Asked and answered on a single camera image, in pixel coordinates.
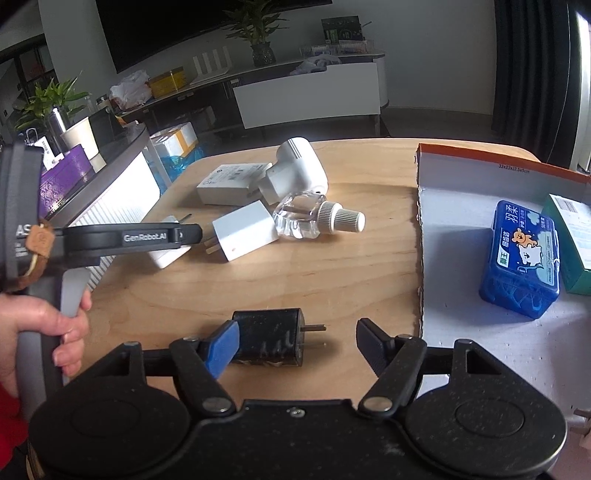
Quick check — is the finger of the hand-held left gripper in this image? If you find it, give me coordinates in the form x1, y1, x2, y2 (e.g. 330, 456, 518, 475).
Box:
50, 223, 202, 269

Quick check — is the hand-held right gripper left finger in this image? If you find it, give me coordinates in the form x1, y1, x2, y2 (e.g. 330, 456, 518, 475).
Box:
104, 320, 242, 416

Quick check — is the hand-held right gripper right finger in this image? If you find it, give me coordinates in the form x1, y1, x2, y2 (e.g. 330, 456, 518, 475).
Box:
355, 318, 502, 414

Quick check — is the black plug adapter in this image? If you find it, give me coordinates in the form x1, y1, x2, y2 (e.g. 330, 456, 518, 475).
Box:
230, 308, 328, 367

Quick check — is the white cube charger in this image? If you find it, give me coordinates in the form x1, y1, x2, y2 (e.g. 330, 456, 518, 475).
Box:
211, 200, 281, 265
148, 213, 195, 269

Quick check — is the white power adapter box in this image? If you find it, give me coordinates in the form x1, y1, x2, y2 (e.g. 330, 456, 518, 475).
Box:
196, 162, 274, 206

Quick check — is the clear liquid bottle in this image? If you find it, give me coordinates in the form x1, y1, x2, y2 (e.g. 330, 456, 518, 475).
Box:
272, 193, 367, 241

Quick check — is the blue floss pick box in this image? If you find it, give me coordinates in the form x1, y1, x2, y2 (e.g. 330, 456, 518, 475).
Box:
479, 199, 561, 321

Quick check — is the white plug-in heater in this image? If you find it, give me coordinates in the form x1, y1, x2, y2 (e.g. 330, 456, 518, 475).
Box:
256, 137, 329, 204

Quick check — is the orange cardboard box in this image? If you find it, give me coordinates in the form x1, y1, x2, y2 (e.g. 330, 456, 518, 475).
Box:
416, 142, 591, 435

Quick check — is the teal paper box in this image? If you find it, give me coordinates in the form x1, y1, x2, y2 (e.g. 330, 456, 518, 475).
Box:
541, 193, 591, 296

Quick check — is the person's left hand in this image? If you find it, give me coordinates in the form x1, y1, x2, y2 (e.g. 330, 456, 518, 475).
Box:
0, 290, 94, 398

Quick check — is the purple box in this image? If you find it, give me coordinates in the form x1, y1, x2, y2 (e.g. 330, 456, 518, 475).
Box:
39, 144, 95, 217

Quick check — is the white and blue carton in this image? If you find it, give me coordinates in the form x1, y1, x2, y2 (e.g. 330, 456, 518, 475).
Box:
32, 136, 58, 162

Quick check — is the round ribbed coffee table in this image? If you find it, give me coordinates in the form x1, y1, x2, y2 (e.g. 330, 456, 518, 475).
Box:
41, 122, 162, 292

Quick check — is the steel bottle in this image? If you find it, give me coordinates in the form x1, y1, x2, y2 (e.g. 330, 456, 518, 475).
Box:
46, 106, 70, 148

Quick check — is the white paper cup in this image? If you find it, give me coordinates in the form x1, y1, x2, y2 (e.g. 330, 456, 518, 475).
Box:
61, 115, 99, 160

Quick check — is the leafy green plant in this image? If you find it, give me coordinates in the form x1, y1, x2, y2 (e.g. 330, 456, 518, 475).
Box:
14, 76, 90, 132

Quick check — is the blue plastic bag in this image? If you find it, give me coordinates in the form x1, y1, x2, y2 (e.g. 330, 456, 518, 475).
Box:
159, 148, 206, 185

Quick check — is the black appliance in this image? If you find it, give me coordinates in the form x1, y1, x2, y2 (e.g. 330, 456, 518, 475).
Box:
89, 112, 120, 151

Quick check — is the cardboard box with yellow print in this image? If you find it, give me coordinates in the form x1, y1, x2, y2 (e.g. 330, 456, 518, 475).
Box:
151, 122, 199, 158

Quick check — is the dark glass cabinet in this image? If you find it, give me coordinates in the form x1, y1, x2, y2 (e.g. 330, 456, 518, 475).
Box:
0, 44, 61, 121

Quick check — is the white plastic bag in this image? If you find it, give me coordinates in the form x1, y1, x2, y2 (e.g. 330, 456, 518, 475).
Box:
109, 69, 153, 112

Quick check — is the white television console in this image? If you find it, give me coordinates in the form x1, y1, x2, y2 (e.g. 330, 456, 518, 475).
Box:
115, 46, 389, 139

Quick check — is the white router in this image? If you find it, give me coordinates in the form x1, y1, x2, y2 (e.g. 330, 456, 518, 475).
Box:
191, 45, 232, 79

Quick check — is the person's red clothing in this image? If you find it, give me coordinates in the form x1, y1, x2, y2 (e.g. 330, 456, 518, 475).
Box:
0, 383, 33, 467

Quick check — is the white console drawer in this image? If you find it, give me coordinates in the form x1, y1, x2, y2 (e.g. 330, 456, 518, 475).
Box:
232, 61, 382, 130

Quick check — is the potted plant in dark vase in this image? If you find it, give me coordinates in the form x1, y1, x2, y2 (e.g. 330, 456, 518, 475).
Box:
226, 0, 289, 68

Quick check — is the pale crumpled cloth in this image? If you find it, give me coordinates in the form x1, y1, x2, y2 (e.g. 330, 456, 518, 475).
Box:
290, 54, 342, 75

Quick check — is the clear plastic case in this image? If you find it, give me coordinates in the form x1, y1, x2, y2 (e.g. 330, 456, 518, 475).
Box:
300, 41, 375, 57

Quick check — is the green printed box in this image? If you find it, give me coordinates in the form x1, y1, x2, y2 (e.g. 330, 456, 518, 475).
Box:
321, 15, 363, 44

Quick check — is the dark curtain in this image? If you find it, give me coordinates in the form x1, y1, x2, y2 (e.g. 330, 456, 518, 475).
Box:
494, 0, 583, 162

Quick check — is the brown leather strap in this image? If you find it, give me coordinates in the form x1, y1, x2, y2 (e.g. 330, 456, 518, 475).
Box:
7, 219, 55, 291

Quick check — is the black wall television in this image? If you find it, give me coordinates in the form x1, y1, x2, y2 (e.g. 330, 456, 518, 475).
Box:
95, 0, 333, 75

